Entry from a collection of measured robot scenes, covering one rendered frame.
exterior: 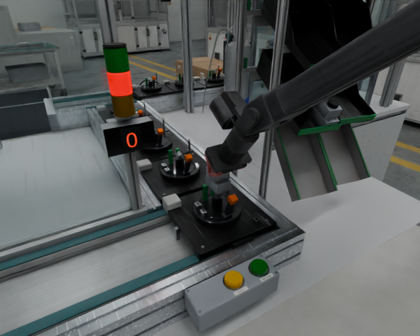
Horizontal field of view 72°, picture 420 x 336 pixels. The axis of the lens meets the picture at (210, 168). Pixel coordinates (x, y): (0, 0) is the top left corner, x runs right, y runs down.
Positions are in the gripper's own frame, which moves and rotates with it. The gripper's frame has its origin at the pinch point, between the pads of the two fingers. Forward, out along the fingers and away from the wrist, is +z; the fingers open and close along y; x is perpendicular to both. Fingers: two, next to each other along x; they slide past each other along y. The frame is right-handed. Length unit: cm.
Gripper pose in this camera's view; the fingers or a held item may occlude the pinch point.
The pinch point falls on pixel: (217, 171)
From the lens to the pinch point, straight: 77.2
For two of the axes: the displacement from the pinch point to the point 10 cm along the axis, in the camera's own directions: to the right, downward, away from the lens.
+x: 4.1, 8.6, -3.0
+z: -2.9, 4.3, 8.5
